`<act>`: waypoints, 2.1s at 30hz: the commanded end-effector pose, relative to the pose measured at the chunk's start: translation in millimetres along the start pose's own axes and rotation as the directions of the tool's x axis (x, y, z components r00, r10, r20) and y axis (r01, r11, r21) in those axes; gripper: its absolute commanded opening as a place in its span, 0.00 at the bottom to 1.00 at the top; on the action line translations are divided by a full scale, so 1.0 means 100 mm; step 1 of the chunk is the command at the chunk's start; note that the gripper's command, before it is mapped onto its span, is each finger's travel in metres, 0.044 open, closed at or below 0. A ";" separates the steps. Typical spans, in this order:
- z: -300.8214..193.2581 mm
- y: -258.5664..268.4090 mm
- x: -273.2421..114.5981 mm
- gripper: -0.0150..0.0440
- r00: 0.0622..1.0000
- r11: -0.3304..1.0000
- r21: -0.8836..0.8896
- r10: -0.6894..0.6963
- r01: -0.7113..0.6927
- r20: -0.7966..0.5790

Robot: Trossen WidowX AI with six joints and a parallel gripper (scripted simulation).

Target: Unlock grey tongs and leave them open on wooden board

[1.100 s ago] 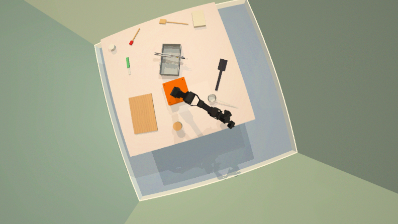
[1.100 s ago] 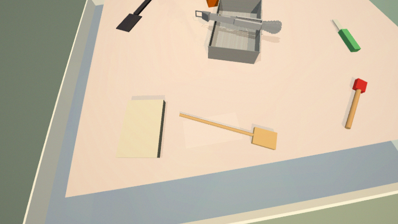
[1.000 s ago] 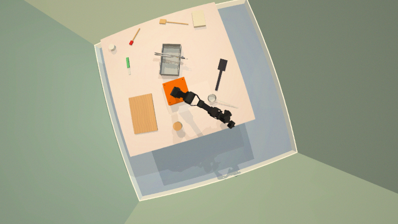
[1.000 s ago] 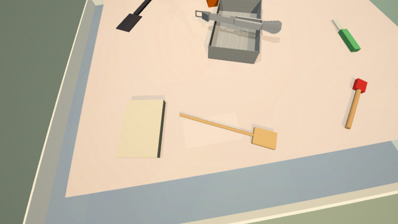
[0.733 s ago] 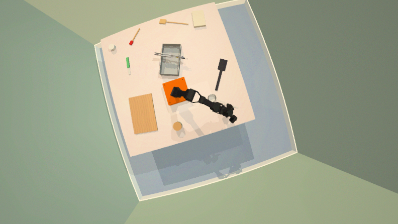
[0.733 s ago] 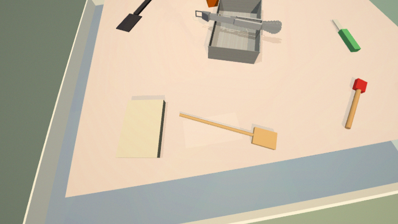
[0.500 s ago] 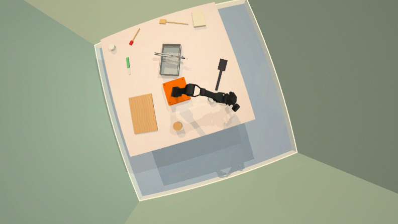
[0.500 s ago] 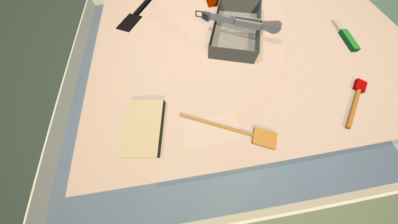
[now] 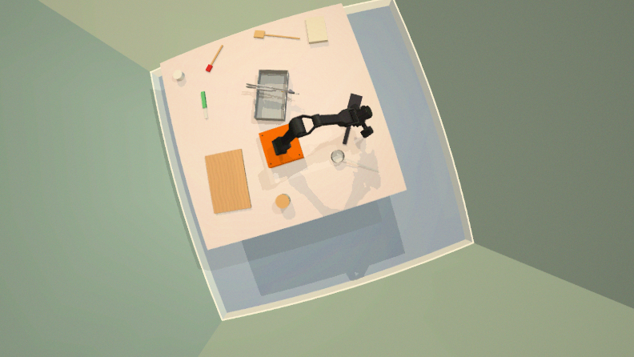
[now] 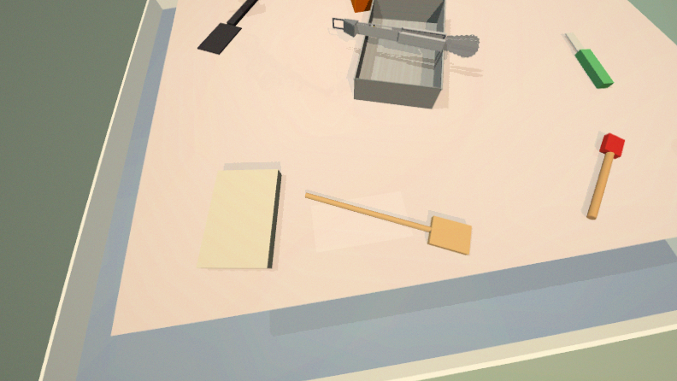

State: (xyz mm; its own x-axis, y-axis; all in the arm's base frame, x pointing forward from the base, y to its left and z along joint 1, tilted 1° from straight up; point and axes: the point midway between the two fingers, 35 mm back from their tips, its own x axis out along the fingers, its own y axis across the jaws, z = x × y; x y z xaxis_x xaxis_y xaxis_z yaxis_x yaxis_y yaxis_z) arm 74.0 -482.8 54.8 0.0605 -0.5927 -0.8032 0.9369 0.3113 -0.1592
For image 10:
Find grey tongs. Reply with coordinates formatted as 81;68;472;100
332;18;480;58

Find orange spatula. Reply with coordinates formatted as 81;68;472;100
305;193;472;255

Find grey roasting tin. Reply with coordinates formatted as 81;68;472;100
354;0;446;109

